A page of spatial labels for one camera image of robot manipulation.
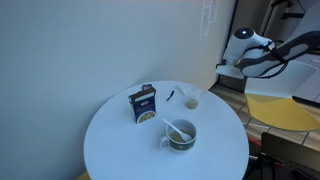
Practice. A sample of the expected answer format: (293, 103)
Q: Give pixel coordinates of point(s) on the green white mug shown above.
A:
(181, 145)

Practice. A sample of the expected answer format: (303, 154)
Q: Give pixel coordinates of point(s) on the clear plastic cup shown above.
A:
(192, 100)

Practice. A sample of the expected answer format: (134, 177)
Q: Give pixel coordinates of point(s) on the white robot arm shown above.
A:
(240, 43)

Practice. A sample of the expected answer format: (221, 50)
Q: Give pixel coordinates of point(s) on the black metal frame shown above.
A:
(293, 15)

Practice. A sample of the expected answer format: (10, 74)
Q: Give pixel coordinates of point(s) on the paper sign on wall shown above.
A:
(208, 20)

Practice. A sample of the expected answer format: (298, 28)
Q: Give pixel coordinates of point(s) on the white plastic spoon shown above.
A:
(171, 126)

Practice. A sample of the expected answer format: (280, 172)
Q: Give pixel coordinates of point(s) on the black robot stand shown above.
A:
(290, 156)

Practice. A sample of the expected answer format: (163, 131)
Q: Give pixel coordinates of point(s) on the brown blue pasta packet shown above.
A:
(145, 108)

